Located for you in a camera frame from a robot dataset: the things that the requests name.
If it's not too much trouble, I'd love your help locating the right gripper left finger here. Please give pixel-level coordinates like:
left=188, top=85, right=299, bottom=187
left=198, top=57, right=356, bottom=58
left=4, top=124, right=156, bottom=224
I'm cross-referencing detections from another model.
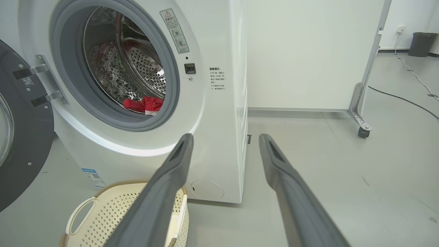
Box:
left=103, top=133, right=194, bottom=247

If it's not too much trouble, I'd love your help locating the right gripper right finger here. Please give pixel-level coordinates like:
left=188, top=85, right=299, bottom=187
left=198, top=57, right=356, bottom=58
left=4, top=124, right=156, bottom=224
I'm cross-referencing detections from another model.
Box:
left=259, top=133, right=351, bottom=247

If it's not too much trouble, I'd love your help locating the red and white garment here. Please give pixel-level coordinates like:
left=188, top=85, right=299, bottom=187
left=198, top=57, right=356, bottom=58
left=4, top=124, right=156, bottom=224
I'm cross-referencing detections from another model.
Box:
left=123, top=96, right=164, bottom=116

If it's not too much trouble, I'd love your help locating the dark round glass washer door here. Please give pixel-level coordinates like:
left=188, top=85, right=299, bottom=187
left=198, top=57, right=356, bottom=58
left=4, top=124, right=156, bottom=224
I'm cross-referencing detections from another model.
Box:
left=0, top=39, right=55, bottom=212

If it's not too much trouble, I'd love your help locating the cream perforated laundry basket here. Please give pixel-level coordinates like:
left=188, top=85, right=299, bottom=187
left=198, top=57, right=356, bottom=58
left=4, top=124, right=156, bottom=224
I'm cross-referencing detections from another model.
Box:
left=60, top=180, right=190, bottom=247

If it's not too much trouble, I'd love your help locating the white front-load washing machine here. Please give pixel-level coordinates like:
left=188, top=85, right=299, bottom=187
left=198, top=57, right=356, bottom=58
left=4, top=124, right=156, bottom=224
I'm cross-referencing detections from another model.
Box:
left=0, top=0, right=249, bottom=204

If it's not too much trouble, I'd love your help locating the metal door hinge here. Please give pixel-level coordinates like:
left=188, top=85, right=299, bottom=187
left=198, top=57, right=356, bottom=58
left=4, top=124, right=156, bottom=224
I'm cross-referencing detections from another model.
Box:
left=13, top=54, right=68, bottom=107

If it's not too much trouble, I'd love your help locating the round filter cover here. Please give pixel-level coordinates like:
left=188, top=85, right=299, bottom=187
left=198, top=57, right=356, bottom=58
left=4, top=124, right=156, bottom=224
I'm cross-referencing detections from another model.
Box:
left=190, top=179, right=224, bottom=200

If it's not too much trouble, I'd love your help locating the blue energy label sticker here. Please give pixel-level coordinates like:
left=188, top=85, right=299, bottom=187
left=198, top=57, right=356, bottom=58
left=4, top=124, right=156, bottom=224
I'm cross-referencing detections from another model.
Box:
left=82, top=168, right=107, bottom=188

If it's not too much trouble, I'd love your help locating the metal cart leg with caster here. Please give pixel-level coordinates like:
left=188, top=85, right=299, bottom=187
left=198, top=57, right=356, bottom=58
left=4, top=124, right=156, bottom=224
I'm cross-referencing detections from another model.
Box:
left=347, top=0, right=392, bottom=131

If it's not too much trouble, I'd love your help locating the small black text sticker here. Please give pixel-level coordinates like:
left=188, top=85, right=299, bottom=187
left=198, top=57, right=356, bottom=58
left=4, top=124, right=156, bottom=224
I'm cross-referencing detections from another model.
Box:
left=209, top=67, right=226, bottom=91

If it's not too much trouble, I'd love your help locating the white partition panel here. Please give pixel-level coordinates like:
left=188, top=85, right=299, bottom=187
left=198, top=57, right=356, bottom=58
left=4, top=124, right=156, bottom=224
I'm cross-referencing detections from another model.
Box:
left=246, top=0, right=386, bottom=112

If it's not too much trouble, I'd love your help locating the grey warning label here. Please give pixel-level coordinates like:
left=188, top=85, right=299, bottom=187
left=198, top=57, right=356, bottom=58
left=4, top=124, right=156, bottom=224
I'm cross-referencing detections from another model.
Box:
left=160, top=9, right=189, bottom=54

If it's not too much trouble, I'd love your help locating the dark grey trash bin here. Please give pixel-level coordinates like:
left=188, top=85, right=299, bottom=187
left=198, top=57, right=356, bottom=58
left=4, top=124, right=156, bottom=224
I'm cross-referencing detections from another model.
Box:
left=408, top=32, right=439, bottom=57

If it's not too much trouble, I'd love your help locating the black floor cable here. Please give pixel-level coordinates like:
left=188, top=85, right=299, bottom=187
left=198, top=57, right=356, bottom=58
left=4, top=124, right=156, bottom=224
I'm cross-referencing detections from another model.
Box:
left=368, top=86, right=439, bottom=120

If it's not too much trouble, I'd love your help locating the white power cable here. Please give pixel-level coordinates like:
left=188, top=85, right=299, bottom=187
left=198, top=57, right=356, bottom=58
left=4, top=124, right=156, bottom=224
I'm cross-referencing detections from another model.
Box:
left=394, top=33, right=439, bottom=102

